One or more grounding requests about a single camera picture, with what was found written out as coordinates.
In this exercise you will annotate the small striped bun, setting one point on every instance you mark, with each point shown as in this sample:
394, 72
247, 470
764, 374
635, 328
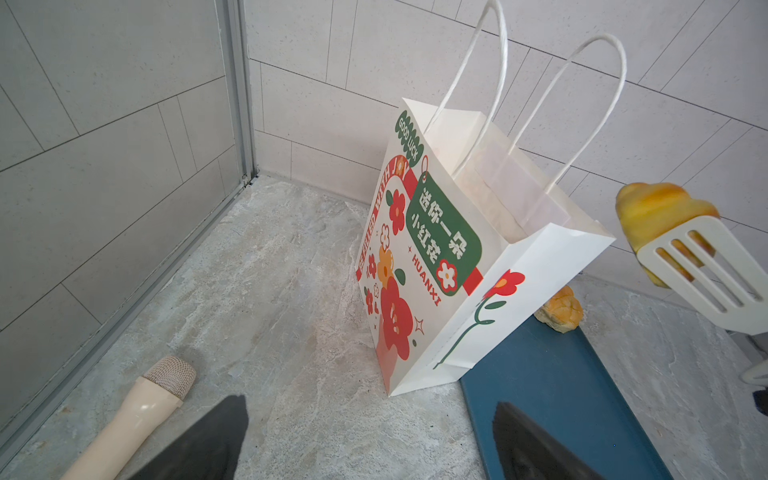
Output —
647, 211

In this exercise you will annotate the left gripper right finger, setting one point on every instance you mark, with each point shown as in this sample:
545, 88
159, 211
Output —
527, 451

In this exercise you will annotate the white paper gift bag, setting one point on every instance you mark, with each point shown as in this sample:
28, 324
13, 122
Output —
466, 238

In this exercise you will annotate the round flower bread top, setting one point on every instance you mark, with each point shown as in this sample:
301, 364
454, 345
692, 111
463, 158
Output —
563, 312

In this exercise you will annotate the teal tray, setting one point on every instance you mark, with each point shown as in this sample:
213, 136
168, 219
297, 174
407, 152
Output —
559, 382

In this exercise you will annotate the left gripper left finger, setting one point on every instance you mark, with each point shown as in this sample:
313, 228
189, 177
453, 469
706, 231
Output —
209, 449

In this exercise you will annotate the beige toy microphone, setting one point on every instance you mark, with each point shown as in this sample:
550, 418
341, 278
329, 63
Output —
153, 398

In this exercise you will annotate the white slotted tongs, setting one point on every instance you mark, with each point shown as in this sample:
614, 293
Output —
704, 263

